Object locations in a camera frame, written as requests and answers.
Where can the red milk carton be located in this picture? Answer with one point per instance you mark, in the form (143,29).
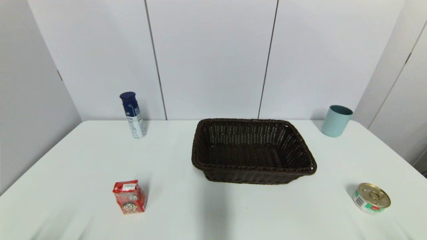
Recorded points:
(130,196)

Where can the dark brown wicker basket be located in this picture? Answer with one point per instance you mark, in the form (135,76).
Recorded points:
(250,153)

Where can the blue capped spray can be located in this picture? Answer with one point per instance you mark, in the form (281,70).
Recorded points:
(135,118)

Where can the teal plastic cup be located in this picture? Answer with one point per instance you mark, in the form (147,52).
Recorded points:
(335,121)

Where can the gold lidded tin can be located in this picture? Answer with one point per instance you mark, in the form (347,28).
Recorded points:
(372,198)

